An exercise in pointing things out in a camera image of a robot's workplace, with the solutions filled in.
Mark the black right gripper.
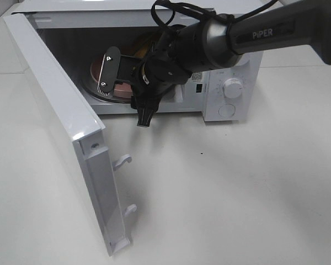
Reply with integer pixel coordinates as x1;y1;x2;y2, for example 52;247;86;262
118;55;191;127

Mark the pink plate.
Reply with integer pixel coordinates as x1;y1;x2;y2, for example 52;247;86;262
90;55;133;103

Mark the toy burger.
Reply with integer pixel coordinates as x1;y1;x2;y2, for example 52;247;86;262
131;32;159;58

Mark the white microwave door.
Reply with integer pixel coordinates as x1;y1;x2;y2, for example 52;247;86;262
4;13;137;256

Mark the round white door button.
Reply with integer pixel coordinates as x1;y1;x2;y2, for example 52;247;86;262
218;104;236;118

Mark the white timer knob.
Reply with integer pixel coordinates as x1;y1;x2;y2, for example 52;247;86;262
223;78;244;99

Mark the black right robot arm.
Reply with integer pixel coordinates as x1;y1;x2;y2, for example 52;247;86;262
130;1;331;127

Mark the glass microwave turntable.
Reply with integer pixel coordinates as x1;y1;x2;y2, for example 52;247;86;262
82;79;133;104

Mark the white microwave oven body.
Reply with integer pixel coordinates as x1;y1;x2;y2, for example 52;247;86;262
10;1;263;121

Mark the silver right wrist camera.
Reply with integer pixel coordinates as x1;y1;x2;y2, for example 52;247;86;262
98;46;121;96

